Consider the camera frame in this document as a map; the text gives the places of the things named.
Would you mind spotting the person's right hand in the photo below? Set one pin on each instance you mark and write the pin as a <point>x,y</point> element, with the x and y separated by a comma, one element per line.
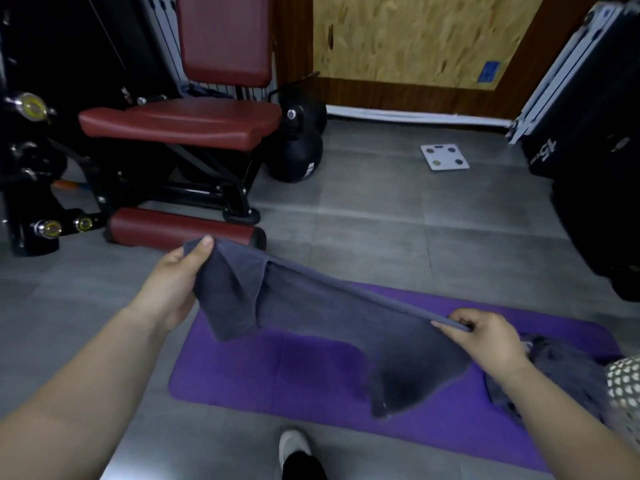
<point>490,344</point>

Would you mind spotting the person's left hand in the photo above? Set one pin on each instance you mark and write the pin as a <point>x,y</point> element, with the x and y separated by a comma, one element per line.
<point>170,289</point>

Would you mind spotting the white perforated laundry basket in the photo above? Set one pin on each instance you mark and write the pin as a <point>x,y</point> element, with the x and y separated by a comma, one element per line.
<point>625,384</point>

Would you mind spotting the dark grey tagged towel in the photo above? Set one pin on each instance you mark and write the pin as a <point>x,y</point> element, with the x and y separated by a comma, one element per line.
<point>325,314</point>

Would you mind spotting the person's right forearm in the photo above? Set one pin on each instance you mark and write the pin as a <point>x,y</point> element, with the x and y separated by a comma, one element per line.
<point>570,429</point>

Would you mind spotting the person's left forearm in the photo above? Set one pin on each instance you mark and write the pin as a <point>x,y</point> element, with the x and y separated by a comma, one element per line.
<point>75,404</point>

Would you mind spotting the person's white shoe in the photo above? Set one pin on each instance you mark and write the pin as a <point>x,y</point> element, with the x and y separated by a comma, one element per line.
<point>294,444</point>

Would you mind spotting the person's dark trouser leg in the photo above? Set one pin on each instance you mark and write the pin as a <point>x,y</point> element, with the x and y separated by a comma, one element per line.
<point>305,467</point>

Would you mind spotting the red padded gym roller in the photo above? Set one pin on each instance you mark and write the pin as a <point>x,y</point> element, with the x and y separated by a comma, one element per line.
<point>180,228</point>

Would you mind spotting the black equipment foot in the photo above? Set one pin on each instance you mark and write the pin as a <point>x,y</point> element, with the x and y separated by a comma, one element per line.
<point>242,216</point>

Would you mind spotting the purple yoga mat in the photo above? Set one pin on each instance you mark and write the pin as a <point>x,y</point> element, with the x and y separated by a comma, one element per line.
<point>300,374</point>

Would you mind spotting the red bench seat pad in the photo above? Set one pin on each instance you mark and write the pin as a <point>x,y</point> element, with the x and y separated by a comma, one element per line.
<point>190,122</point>

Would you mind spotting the black medicine ball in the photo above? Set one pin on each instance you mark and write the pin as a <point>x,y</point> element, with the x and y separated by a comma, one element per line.
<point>310,107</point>
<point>295,154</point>

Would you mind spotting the white bathroom scale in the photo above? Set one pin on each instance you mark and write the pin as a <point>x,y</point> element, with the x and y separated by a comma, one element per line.
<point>445,157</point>

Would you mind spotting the red padded gym machine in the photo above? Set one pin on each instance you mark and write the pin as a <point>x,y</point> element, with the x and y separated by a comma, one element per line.
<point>30,144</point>

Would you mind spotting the red bench backrest pad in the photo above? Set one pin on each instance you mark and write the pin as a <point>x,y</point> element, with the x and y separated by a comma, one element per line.
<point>225,39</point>

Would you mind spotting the blue label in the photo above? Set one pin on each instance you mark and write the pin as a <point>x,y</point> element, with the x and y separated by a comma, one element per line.
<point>489,72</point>

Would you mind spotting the black bench frame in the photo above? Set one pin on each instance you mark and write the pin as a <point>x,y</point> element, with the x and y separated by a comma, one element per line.
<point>200,184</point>

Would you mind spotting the white vertical frame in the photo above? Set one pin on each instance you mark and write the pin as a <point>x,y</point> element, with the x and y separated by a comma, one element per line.
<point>560,79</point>

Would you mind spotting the beige wall board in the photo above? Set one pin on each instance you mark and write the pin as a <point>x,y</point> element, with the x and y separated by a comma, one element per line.
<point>425,34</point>

